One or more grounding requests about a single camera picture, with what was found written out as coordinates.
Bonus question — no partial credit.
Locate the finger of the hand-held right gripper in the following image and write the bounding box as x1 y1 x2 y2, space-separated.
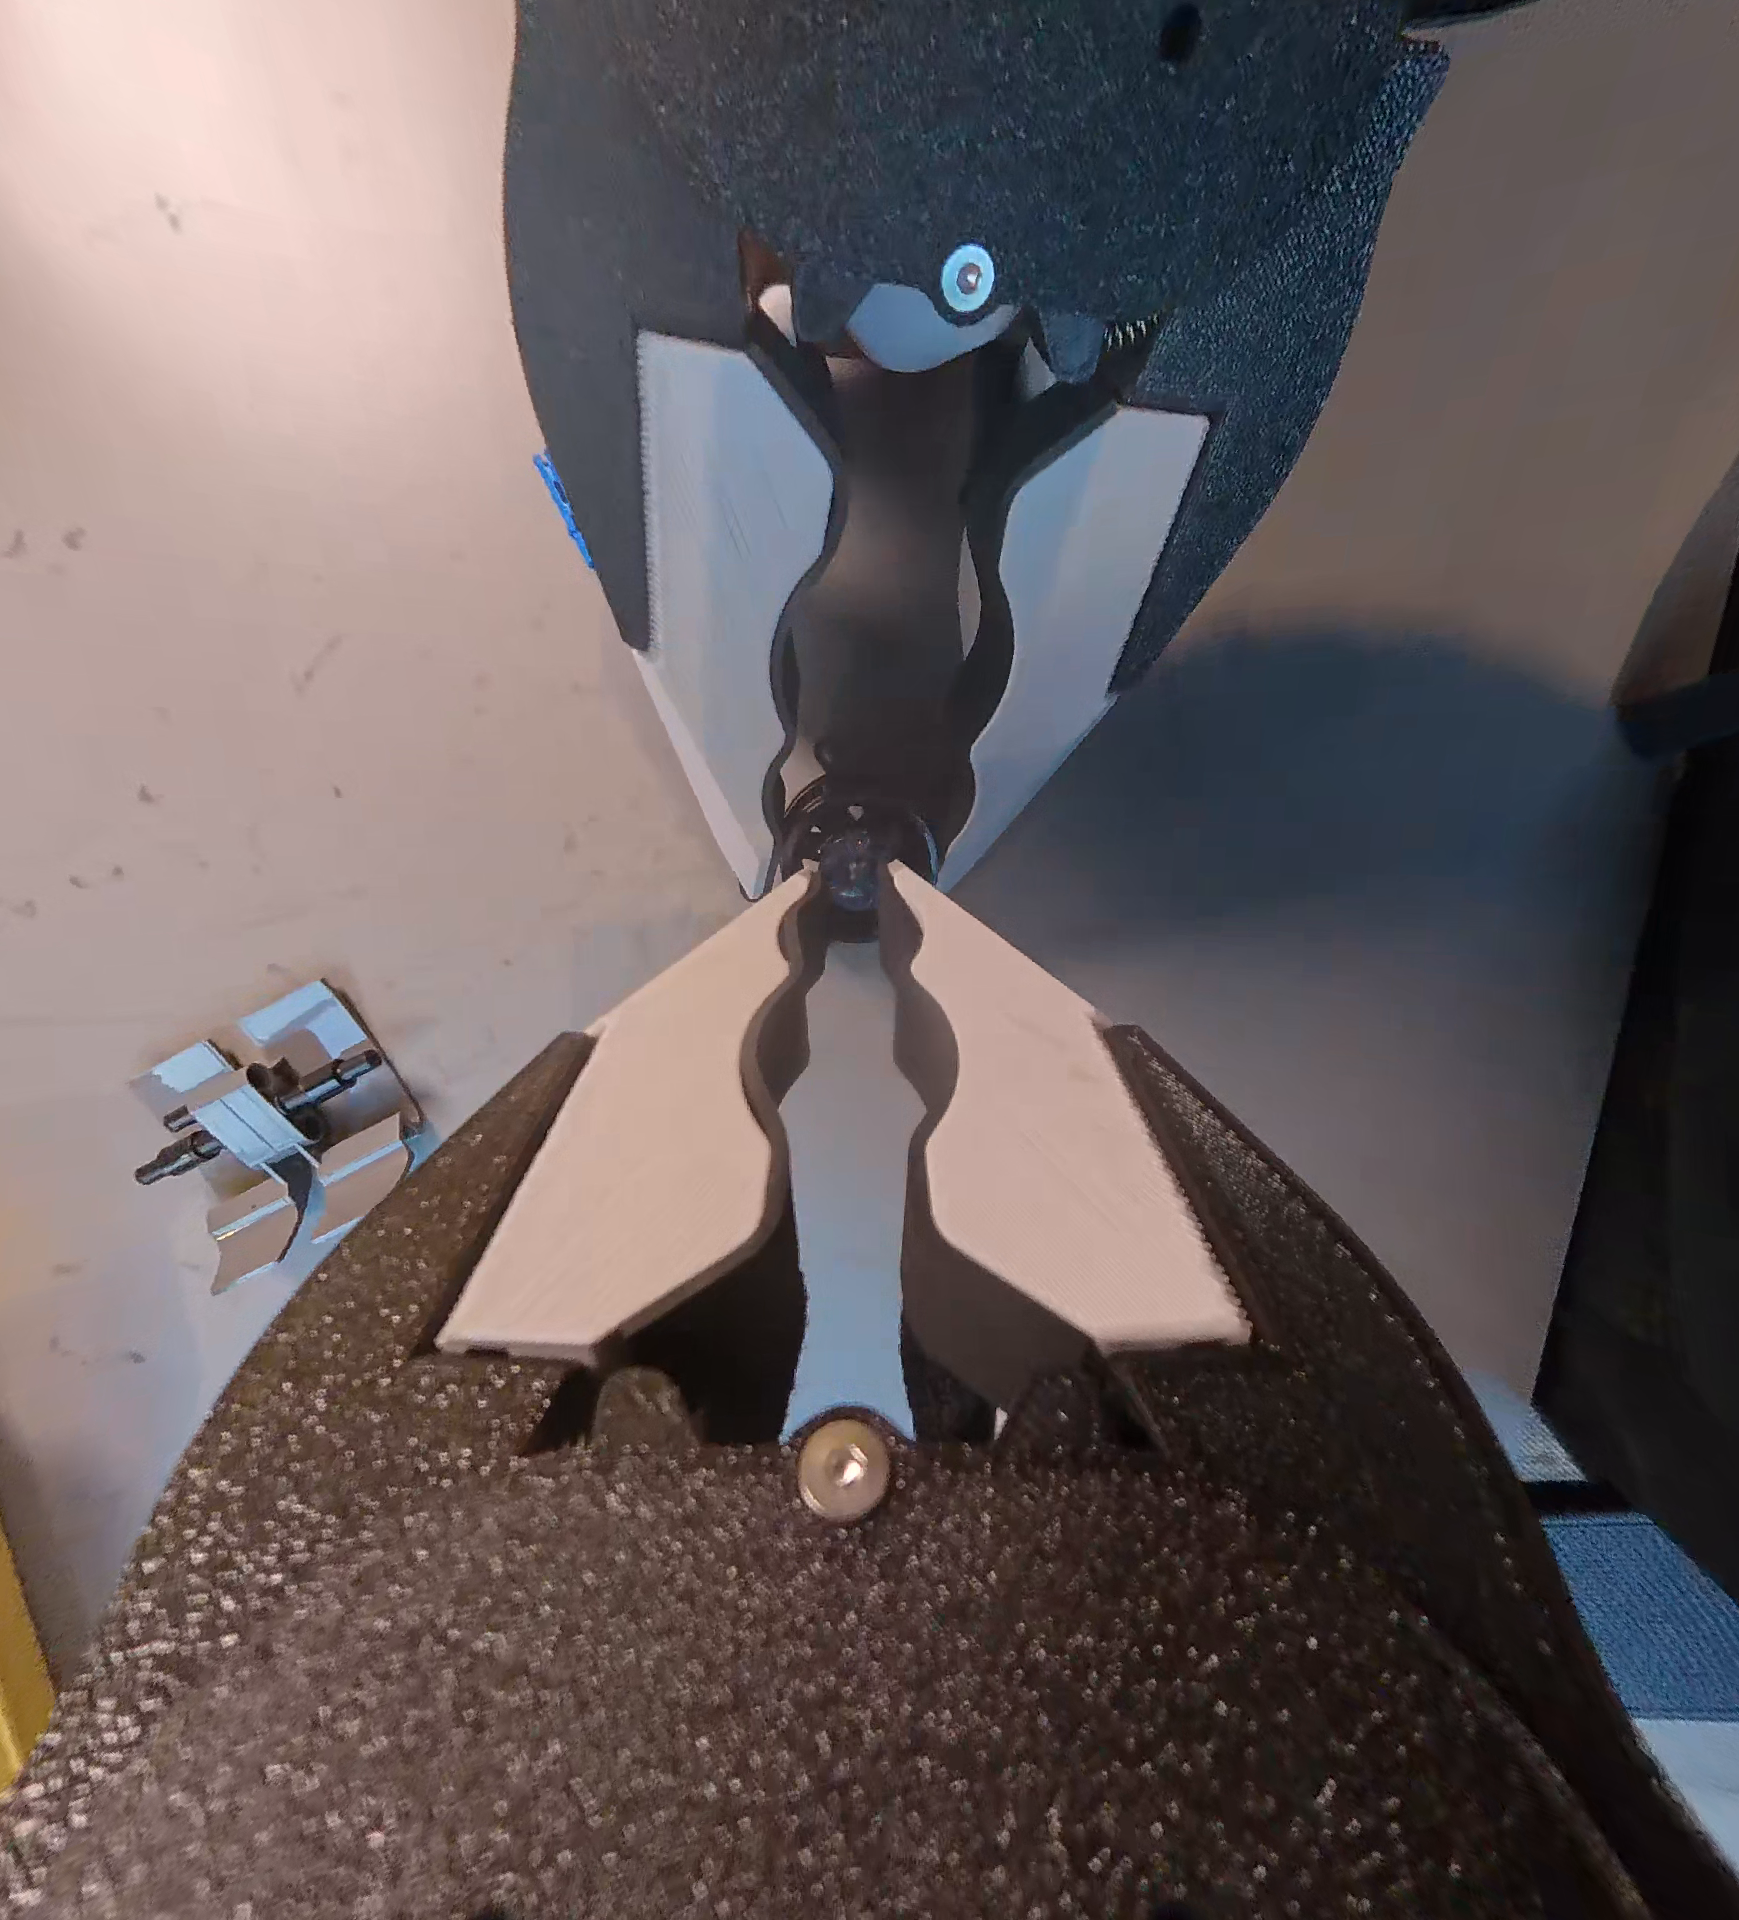
942 400 1214 891
637 330 853 904

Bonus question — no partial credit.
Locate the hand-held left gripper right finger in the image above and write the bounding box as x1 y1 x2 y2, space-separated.
881 866 1255 1419

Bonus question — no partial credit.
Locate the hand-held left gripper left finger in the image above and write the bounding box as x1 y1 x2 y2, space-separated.
432 866 826 1444

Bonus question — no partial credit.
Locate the black wheel brick assembly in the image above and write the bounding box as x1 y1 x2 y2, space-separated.
762 766 951 949

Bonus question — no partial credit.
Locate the grey desk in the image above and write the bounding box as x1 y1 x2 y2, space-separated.
0 0 1739 1667

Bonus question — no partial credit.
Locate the grey brick panel assembly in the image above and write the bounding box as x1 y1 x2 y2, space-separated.
129 981 437 1296

